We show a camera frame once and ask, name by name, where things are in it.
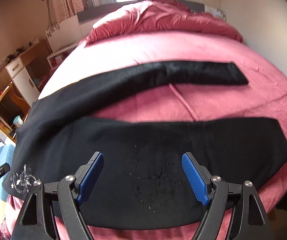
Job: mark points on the pink bed sheet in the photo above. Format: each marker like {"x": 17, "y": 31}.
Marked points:
{"x": 265, "y": 94}

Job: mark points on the white wooden cabinet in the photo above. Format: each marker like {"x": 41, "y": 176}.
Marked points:
{"x": 23, "y": 81}

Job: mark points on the black pants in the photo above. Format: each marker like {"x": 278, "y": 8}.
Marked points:
{"x": 142, "y": 184}

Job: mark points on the teal plastic container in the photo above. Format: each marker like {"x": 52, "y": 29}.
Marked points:
{"x": 17, "y": 122}

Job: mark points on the dark headboard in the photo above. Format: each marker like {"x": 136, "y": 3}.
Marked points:
{"x": 139, "y": 5}

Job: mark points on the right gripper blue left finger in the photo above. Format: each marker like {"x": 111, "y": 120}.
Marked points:
{"x": 87, "y": 176}

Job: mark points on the low white shelf unit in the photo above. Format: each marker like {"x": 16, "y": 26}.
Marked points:
{"x": 56, "y": 58}

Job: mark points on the wooden shelf desk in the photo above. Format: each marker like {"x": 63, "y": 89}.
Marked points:
{"x": 11, "y": 105}

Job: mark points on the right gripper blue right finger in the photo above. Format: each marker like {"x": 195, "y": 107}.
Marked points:
{"x": 197, "y": 177}

